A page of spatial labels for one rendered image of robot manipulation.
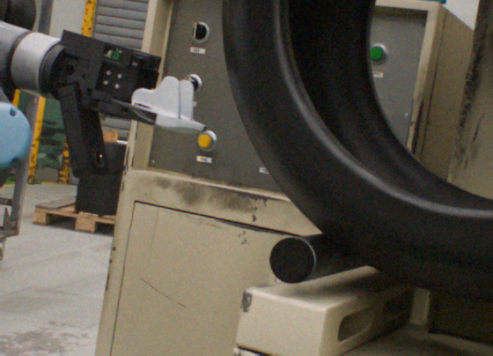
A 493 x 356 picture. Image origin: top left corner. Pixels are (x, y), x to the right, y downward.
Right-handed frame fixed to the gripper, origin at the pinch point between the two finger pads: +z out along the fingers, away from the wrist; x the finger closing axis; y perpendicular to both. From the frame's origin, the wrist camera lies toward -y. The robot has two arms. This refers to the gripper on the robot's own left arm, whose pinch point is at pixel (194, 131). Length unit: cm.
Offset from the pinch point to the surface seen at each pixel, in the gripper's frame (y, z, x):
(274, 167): -0.2, 14.5, -9.4
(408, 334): -16.6, 27.5, 14.7
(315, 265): -7.7, 22.3, -11.8
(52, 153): -139, -561, 792
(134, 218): -24, -36, 58
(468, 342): -15.8, 33.9, 19.0
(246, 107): 4.8, 9.9, -9.9
